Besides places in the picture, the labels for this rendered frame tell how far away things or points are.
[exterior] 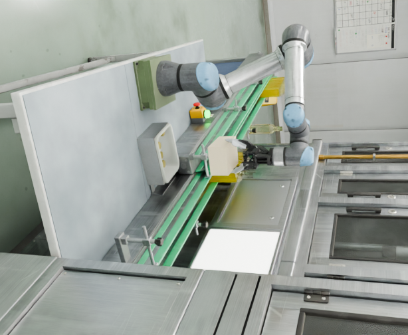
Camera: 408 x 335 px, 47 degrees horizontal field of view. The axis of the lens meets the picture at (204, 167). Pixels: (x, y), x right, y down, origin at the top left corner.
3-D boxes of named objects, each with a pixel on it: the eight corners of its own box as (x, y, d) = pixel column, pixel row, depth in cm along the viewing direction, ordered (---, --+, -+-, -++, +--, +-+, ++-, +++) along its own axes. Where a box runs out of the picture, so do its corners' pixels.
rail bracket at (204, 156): (193, 179, 217) (218, 179, 213) (186, 146, 210) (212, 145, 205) (195, 175, 219) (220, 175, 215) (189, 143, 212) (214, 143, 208)
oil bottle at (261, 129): (240, 134, 297) (281, 133, 288) (240, 125, 296) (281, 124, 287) (242, 133, 302) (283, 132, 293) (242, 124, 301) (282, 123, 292)
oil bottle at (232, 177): (199, 182, 227) (242, 183, 220) (197, 172, 225) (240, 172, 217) (203, 177, 232) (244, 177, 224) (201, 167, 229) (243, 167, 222)
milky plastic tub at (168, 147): (148, 185, 203) (166, 185, 200) (137, 138, 193) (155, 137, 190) (163, 166, 217) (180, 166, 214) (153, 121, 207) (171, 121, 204)
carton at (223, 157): (207, 147, 186) (225, 147, 184) (218, 136, 201) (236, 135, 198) (210, 175, 190) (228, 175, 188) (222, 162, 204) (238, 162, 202)
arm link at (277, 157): (285, 144, 185) (286, 163, 188) (274, 144, 187) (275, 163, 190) (282, 150, 179) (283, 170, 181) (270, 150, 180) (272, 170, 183)
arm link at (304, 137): (307, 111, 179) (306, 137, 175) (311, 124, 189) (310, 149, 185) (288, 112, 182) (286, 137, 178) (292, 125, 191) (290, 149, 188)
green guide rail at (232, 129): (195, 172, 220) (211, 172, 218) (195, 170, 220) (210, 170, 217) (266, 66, 366) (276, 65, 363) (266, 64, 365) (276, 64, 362)
